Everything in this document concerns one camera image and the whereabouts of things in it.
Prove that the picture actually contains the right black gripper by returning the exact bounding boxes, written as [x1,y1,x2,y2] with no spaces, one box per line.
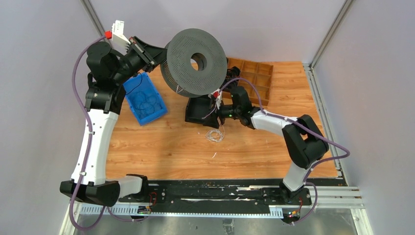
[203,99,241,129]

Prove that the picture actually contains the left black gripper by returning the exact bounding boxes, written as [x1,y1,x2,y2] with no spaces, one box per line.
[112,36,173,85]

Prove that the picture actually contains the white thin wire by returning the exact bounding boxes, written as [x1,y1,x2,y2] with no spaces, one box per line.
[175,85,226,159]

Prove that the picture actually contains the black cable spool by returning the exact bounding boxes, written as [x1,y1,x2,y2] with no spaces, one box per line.
[160,28,227,97]

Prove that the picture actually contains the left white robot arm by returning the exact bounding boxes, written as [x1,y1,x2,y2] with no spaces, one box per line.
[60,36,167,207]

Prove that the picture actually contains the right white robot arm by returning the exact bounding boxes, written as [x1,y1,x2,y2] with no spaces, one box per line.
[210,86,329,204]

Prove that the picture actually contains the black plastic bin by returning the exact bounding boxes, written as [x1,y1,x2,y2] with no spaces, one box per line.
[184,95,220,129]

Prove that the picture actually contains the blue plastic bin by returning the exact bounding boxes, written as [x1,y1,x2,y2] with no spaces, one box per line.
[123,72,168,126]

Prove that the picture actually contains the wooden compartment tray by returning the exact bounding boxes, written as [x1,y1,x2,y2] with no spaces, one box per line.
[227,57,274,106]

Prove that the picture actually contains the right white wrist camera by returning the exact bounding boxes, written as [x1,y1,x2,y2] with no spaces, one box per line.
[213,89,223,110]

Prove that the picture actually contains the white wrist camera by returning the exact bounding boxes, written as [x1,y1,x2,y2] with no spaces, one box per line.
[111,20,131,52]
[213,89,223,110]

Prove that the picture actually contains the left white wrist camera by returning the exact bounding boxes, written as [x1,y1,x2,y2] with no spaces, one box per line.
[111,20,131,52]

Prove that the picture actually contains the thin wires in blue bin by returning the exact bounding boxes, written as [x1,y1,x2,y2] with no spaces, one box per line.
[129,91,160,116]

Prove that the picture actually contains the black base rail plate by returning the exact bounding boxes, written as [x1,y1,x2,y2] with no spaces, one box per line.
[119,178,312,214]

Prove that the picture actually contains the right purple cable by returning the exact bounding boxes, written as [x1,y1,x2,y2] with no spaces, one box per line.
[201,77,351,225]

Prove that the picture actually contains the purple cable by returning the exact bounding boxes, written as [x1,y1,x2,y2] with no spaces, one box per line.
[69,31,150,232]
[201,77,351,225]

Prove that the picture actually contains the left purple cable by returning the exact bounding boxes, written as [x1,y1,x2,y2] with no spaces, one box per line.
[69,31,150,232]

